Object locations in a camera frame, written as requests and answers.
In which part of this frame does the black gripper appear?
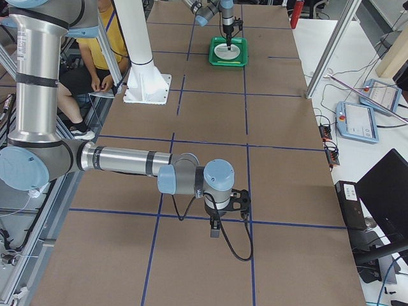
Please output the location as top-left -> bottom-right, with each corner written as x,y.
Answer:
222,24 -> 233,50
205,200 -> 234,238

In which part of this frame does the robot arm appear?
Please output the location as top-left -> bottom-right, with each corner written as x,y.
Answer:
182,0 -> 235,50
1,1 -> 237,237

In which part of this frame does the white round plate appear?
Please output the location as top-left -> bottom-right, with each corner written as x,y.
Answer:
214,43 -> 240,61

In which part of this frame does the green plastic tray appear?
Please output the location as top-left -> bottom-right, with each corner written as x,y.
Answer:
208,37 -> 248,67

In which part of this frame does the yellow plastic spoon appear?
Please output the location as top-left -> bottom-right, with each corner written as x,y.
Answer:
218,61 -> 241,65

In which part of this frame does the red cylinder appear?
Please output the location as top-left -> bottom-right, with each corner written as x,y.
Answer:
290,0 -> 304,29

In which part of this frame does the orange black usb hub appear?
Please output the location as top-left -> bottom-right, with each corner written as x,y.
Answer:
319,124 -> 332,141

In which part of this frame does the black mini computer box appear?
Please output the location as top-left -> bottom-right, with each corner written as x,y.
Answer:
335,180 -> 366,231

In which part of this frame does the person in yellow shirt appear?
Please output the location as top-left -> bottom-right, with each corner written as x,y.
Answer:
57,1 -> 128,140

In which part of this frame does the near teach pendant tablet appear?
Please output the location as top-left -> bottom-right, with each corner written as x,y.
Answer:
336,101 -> 379,143

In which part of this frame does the teach pendant tablet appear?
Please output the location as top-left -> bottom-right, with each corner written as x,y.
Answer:
361,79 -> 402,113
336,101 -> 379,143

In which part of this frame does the far teach pendant tablet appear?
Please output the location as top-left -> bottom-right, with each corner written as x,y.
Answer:
361,79 -> 402,113

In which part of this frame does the black laptop monitor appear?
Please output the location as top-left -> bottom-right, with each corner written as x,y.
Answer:
354,149 -> 407,265

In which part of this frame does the white mast base plate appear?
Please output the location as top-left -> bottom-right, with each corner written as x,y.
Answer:
123,62 -> 172,105

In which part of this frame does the white camera mast column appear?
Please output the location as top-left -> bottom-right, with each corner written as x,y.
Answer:
114,0 -> 153,66

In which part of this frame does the aluminium frame post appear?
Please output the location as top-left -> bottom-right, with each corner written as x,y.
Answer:
305,0 -> 362,99

